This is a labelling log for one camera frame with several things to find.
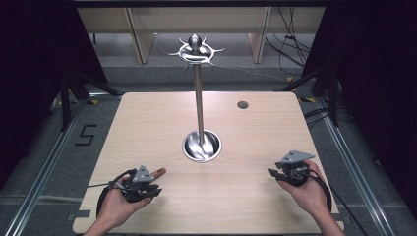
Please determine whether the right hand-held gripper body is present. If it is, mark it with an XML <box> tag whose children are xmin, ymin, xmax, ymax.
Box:
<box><xmin>274</xmin><ymin>149</ymin><xmax>317</xmax><ymax>188</ymax></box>

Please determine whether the light wooden desk frame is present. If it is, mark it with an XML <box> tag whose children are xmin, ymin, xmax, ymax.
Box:
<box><xmin>77</xmin><ymin>7</ymin><xmax>327</xmax><ymax>65</ymax></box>

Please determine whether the dark curtain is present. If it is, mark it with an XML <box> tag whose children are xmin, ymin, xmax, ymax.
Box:
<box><xmin>301</xmin><ymin>0</ymin><xmax>417</xmax><ymax>217</ymax></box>
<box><xmin>0</xmin><ymin>0</ymin><xmax>109</xmax><ymax>191</ymax></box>

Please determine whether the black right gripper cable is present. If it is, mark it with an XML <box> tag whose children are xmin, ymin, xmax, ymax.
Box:
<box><xmin>305</xmin><ymin>172</ymin><xmax>369</xmax><ymax>236</ymax></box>

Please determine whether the metal floor rail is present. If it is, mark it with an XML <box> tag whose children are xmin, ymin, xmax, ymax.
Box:
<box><xmin>2</xmin><ymin>91</ymin><xmax>125</xmax><ymax>236</ymax></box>
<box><xmin>296</xmin><ymin>96</ymin><xmax>397</xmax><ymax>236</ymax></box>

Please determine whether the person's left hand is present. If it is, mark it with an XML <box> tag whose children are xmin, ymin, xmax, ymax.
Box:
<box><xmin>95</xmin><ymin>184</ymin><xmax>152</xmax><ymax>230</ymax></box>

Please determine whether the person's right hand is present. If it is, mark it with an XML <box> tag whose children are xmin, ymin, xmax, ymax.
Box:
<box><xmin>276</xmin><ymin>159</ymin><xmax>332</xmax><ymax>217</ymax></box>

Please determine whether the black floor cables bundle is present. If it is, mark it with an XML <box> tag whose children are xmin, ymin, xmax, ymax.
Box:
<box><xmin>264</xmin><ymin>7</ymin><xmax>317</xmax><ymax>78</ymax></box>

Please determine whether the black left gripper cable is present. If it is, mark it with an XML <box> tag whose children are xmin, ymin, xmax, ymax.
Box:
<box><xmin>87</xmin><ymin>168</ymin><xmax>138</xmax><ymax>218</ymax></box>

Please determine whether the black tripod stand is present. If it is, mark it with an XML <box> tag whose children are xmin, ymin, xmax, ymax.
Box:
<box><xmin>274</xmin><ymin>63</ymin><xmax>340</xmax><ymax>128</ymax></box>
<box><xmin>58</xmin><ymin>70</ymin><xmax>122</xmax><ymax>133</ymax></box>

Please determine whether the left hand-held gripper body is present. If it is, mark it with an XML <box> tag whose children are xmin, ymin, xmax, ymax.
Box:
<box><xmin>122</xmin><ymin>164</ymin><xmax>163</xmax><ymax>204</ymax></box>

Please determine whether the silver metal hook stand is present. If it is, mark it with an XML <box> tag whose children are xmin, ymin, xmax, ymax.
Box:
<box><xmin>168</xmin><ymin>33</ymin><xmax>226</xmax><ymax>164</ymax></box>

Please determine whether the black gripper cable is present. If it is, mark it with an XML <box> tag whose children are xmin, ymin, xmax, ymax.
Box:
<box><xmin>305</xmin><ymin>172</ymin><xmax>369</xmax><ymax>236</ymax></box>
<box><xmin>87</xmin><ymin>168</ymin><xmax>138</xmax><ymax>218</ymax></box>

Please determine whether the brown wooden utensil handle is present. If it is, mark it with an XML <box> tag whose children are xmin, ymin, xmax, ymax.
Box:
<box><xmin>150</xmin><ymin>167</ymin><xmax>167</xmax><ymax>180</ymax></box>

